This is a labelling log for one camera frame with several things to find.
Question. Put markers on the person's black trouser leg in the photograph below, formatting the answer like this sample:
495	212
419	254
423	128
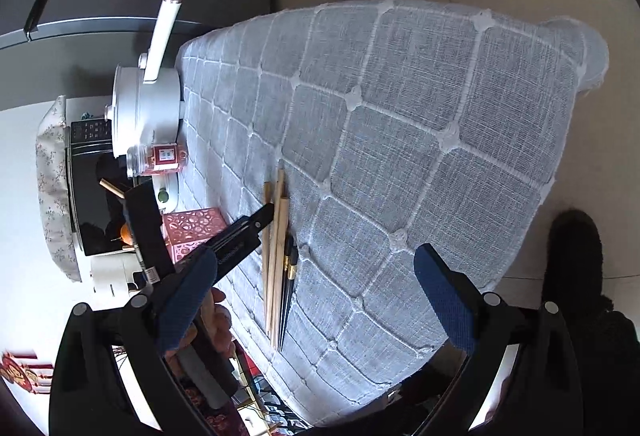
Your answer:
605	366

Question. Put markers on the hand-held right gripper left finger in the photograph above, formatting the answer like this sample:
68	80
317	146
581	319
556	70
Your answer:
186	301

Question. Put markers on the pink perforated box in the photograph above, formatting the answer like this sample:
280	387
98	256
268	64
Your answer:
192	228

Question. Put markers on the floral cloth cover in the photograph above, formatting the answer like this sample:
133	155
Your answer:
50	186

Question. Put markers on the black microwave oven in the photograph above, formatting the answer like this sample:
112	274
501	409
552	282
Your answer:
90	196

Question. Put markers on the black chopstick with gold band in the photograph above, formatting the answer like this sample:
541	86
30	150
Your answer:
291	266
286	286

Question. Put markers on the person's left hand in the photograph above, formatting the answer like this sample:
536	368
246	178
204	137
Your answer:
219	321

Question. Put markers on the wooden chopstick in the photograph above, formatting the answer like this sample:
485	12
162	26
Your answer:
276	246
280	276

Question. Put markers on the black fuzzy slipper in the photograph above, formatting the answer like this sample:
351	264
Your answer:
575	256

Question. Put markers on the red wall ornament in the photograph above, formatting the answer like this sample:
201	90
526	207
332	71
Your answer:
22	373

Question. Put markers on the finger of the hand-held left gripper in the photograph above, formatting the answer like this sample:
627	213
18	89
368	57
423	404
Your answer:
240	241
146	228

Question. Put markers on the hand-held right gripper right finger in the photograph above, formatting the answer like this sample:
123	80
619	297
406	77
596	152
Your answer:
446	298

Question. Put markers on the grey checked tablecloth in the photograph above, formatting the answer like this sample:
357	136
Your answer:
400	140

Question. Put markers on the orange fruit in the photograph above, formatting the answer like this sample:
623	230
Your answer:
126	233

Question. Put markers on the small white container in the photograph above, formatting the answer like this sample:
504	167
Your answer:
167	196

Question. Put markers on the glass jar with red label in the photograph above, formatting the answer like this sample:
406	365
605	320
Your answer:
160	158

